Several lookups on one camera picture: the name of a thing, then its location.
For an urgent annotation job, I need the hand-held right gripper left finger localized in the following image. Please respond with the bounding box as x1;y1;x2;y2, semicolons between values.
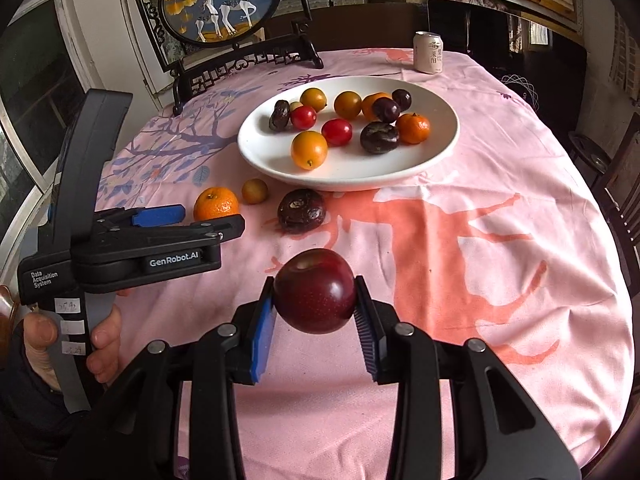
107;275;277;480

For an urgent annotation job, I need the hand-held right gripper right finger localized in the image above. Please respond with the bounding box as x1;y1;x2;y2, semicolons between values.
352;275;583;480

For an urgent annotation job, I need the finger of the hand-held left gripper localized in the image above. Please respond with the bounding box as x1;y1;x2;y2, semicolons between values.
90;214;246;261
97;204;187;228

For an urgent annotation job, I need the tangerine with green stem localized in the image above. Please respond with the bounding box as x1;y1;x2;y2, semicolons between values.
193;186;241;222

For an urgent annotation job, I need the dark red plum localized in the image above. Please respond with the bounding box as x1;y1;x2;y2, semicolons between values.
272;248;357;335

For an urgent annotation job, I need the smooth orange citrus fruit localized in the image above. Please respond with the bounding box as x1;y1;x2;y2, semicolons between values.
291;130;329;171

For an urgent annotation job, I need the red cherry tomato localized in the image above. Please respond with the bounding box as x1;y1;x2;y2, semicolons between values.
290;105;318;130
321;118;354;147

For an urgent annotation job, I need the yellow round citrus fruit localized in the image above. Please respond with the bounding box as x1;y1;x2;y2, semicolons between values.
333;90;363;120
300;87;328;111

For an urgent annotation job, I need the white oval plate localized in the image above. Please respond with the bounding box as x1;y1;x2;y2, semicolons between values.
237;76;460;192

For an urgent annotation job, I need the small orange tangerine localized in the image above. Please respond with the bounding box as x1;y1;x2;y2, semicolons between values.
361;92;393;122
396;112;432;145

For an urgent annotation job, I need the person's left forearm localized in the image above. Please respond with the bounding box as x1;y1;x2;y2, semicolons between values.
0;350;118;480

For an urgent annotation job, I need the person's left hand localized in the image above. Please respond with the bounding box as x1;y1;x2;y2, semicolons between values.
20;305;124;393

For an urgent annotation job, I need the pink printed tablecloth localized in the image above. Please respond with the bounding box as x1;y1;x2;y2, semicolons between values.
92;47;636;471

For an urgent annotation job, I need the white framed dark window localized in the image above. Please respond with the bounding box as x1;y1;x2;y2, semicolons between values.
0;0;96;241

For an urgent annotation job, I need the brown curved wooden chair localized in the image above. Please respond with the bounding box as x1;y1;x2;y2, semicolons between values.
0;285;22;346

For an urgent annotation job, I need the white door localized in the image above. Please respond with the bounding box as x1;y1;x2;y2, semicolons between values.
120;0;162;97

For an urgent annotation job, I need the round deer painting table screen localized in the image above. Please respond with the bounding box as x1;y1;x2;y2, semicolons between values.
131;0;325;117

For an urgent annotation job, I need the dark round stool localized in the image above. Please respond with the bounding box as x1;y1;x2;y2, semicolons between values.
567;130;614;187

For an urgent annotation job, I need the white beverage can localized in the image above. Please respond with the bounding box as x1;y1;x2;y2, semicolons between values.
413;31;445;75

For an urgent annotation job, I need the dark wooden slatted chair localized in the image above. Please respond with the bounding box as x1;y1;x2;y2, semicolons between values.
600;110;640;261

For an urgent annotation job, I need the beige checked curtain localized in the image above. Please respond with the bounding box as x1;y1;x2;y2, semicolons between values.
607;10;640;97

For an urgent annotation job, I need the white wire mesh cover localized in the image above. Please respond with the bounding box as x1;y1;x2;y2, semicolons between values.
500;74;542;107

